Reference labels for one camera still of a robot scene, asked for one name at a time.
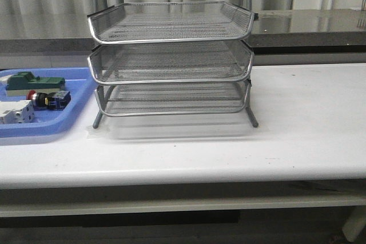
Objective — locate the mesh tray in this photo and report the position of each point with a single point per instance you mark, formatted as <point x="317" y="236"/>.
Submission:
<point x="206" y="61"/>
<point x="128" y="23"/>
<point x="172" y="98"/>

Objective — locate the red emergency stop button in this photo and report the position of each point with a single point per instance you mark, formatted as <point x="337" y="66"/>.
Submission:
<point x="57" y="100"/>

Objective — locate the clear tape patch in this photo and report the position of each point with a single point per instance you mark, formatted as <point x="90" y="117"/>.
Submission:
<point x="102" y="131"/>

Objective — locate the blue plastic tray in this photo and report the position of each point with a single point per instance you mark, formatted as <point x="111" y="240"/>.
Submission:
<point x="78" y="81"/>

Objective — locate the dark granite counter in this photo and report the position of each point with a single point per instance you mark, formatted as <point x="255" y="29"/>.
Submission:
<point x="274" y="32"/>

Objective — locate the white circuit breaker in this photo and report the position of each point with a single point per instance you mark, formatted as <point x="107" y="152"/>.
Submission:
<point x="17" y="112"/>

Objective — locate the white table leg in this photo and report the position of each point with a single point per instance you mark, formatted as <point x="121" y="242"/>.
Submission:
<point x="354" y="224"/>

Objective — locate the green electrical switch block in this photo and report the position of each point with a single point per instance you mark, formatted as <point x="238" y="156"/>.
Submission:
<point x="22" y="82"/>

